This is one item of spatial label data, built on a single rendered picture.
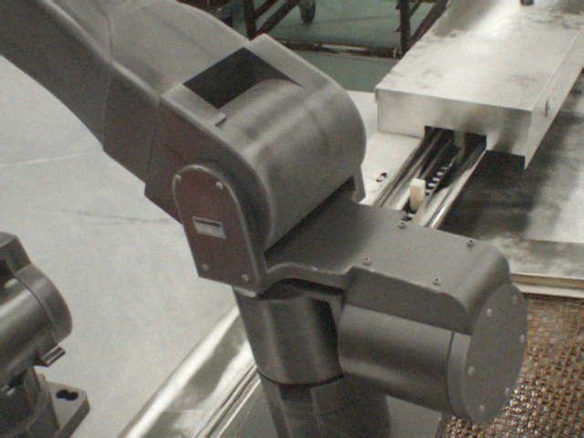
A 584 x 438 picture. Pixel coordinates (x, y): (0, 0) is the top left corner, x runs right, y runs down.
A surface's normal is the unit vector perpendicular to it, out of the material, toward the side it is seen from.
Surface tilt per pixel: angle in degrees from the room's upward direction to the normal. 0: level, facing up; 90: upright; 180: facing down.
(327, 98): 35
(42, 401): 0
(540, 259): 10
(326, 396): 85
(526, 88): 0
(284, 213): 91
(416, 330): 43
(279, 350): 89
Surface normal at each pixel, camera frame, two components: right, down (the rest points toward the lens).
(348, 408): 0.44, 0.38
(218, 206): -0.58, 0.51
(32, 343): 0.81, 0.23
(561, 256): -0.23, -0.84
